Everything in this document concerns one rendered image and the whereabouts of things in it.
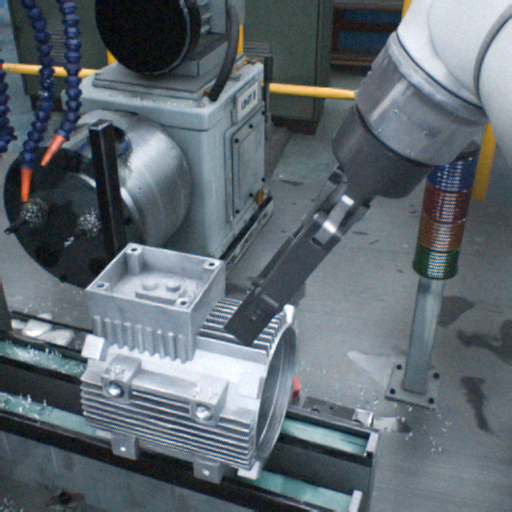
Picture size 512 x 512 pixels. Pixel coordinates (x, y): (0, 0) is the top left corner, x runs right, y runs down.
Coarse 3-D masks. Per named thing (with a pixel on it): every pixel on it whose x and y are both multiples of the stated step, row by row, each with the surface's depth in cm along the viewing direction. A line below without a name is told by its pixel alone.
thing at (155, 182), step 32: (128, 128) 106; (160, 128) 113; (64, 160) 98; (128, 160) 101; (160, 160) 107; (32, 192) 103; (64, 192) 101; (128, 192) 98; (160, 192) 105; (32, 224) 103; (64, 224) 104; (96, 224) 99; (128, 224) 99; (160, 224) 106; (32, 256) 111; (64, 256) 108; (96, 256) 105
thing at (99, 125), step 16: (96, 128) 82; (112, 128) 85; (96, 144) 83; (112, 144) 85; (96, 160) 85; (112, 160) 86; (96, 176) 86; (112, 176) 87; (96, 192) 87; (112, 192) 87; (112, 208) 88; (112, 224) 89; (112, 240) 91; (112, 256) 92
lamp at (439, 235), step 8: (424, 216) 91; (424, 224) 91; (432, 224) 90; (440, 224) 89; (448, 224) 89; (456, 224) 89; (464, 224) 91; (424, 232) 92; (432, 232) 91; (440, 232) 90; (448, 232) 90; (456, 232) 90; (424, 240) 92; (432, 240) 91; (440, 240) 91; (448, 240) 90; (456, 240) 91; (432, 248) 92; (440, 248) 91; (448, 248) 91
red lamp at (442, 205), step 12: (432, 192) 88; (444, 192) 87; (456, 192) 87; (468, 192) 87; (432, 204) 89; (444, 204) 88; (456, 204) 88; (468, 204) 89; (432, 216) 90; (444, 216) 89; (456, 216) 89
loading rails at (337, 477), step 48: (0, 336) 100; (0, 384) 101; (48, 384) 97; (0, 432) 89; (48, 432) 85; (288, 432) 85; (336, 432) 85; (48, 480) 91; (96, 480) 87; (144, 480) 83; (192, 480) 79; (240, 480) 78; (288, 480) 79; (336, 480) 86
